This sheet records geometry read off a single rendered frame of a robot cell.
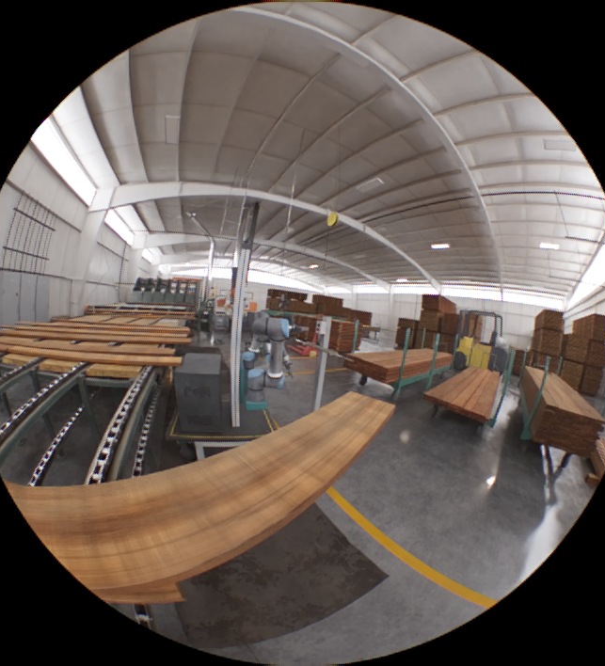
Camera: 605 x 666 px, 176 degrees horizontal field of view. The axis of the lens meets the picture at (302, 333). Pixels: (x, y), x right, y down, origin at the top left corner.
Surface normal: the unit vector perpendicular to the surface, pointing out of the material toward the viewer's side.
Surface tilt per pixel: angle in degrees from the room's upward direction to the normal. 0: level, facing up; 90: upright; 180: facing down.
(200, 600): 0
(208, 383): 90
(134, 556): 0
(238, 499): 0
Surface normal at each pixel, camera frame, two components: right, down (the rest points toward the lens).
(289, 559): 0.11, -0.99
